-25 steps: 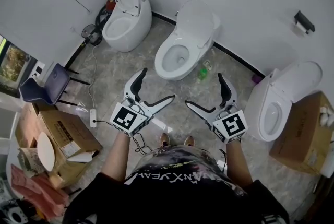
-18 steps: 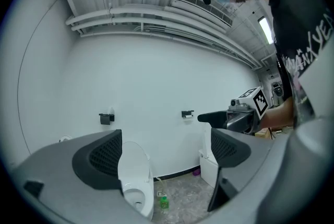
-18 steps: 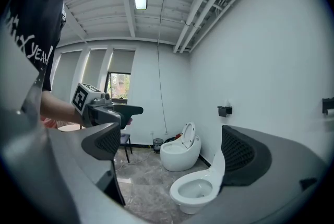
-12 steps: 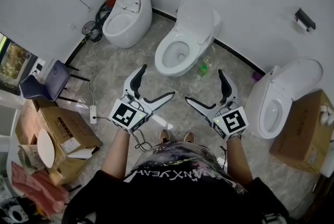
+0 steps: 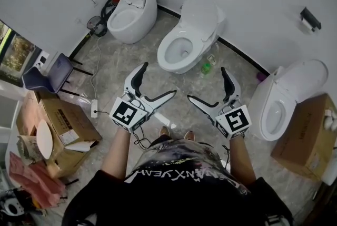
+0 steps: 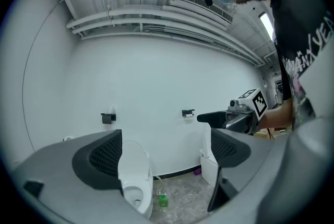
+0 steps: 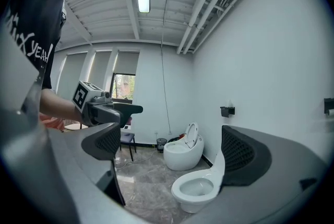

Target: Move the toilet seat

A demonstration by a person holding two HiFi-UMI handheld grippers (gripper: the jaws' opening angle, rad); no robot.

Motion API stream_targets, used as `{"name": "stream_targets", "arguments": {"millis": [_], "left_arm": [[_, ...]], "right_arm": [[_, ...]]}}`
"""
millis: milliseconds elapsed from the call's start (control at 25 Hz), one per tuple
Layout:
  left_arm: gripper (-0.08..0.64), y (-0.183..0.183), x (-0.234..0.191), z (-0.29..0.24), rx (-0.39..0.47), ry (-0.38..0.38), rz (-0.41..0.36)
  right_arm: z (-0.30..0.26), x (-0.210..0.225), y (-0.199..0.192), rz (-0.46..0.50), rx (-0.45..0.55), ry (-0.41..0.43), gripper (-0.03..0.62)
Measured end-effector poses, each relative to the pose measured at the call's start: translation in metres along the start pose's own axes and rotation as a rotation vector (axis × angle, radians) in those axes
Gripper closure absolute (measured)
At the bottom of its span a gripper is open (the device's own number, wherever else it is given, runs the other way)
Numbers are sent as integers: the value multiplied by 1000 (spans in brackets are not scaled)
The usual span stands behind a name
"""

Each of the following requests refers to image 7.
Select person's left forearm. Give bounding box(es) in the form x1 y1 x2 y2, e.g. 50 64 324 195
39 88 82 123

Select window with black frame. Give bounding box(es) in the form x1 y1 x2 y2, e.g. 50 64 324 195
111 73 137 103

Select white floor toilet bowl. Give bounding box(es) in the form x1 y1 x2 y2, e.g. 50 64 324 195
171 165 222 214

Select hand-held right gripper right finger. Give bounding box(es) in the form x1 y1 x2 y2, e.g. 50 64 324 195
182 125 328 224

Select purple chair with black legs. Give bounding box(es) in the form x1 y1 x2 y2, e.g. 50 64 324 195
119 115 137 162

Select round light wooden table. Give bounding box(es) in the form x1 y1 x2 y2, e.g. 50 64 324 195
64 123 89 132

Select bundle of white ceiling pipes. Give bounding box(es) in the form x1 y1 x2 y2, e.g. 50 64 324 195
176 0 275 55

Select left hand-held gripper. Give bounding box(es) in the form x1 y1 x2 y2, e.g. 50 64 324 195
71 80 144 127

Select white toilet seat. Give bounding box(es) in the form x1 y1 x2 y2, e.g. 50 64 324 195
212 151 226 192

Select person's black printed T-shirt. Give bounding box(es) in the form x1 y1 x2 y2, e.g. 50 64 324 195
0 0 70 91

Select person's orange shorts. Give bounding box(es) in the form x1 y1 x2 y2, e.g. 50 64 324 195
38 112 65 133

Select black mesh waste bin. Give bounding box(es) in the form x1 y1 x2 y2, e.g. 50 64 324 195
156 138 168 153

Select oval white toilet lid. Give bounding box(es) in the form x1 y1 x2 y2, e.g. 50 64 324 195
184 122 199 147

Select white egg-shaped toilet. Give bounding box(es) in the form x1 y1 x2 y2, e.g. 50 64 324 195
163 133 205 172

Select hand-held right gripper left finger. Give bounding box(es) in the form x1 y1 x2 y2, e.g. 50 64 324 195
46 122 147 224

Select white floor cable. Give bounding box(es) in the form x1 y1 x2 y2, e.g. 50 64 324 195
114 149 164 170

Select grey roller blind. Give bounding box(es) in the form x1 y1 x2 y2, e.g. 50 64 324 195
112 51 140 75
88 51 113 88
57 52 88 100

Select thin hanging wall cable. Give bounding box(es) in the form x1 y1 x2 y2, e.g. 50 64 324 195
160 41 172 135

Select black wall paper holder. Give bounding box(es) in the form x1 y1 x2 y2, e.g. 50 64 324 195
220 105 236 117
324 97 334 115

